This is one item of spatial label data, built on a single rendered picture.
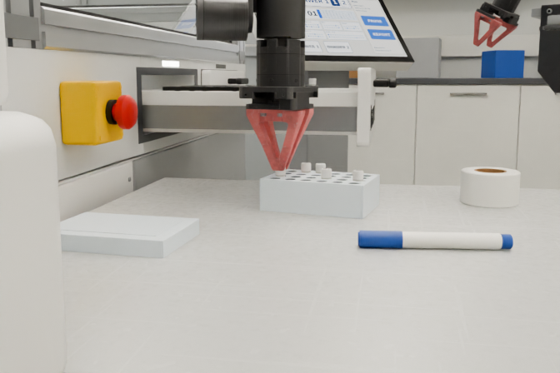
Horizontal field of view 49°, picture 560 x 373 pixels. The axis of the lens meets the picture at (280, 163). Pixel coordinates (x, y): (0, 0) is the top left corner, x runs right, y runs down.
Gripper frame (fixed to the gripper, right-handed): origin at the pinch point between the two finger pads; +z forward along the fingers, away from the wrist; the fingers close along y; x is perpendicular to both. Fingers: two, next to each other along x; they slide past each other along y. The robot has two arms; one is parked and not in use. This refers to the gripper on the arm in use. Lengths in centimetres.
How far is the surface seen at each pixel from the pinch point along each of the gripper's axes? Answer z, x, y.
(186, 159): 4.5, -29.7, -30.3
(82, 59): -12.2, -22.9, 6.7
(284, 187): 2.4, 1.7, 3.1
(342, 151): 13, -27, -129
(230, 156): 8, -36, -62
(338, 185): 1.7, 8.2, 3.2
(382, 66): -15, -14, -129
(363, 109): -6.0, 6.6, -15.2
